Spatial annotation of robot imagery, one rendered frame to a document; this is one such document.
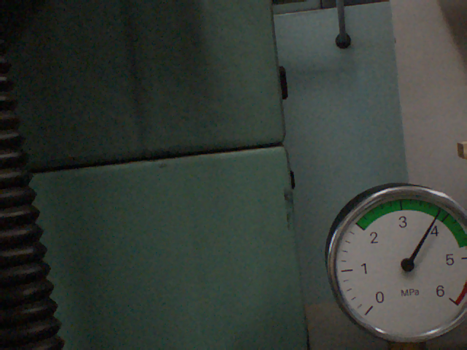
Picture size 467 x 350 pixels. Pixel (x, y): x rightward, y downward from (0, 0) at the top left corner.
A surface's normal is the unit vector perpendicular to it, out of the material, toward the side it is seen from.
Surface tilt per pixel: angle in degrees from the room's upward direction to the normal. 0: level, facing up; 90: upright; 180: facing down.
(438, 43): 90
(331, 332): 0
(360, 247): 90
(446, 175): 90
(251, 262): 90
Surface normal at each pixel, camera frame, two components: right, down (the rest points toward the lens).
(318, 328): -0.11, -0.99
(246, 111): -0.03, 0.06
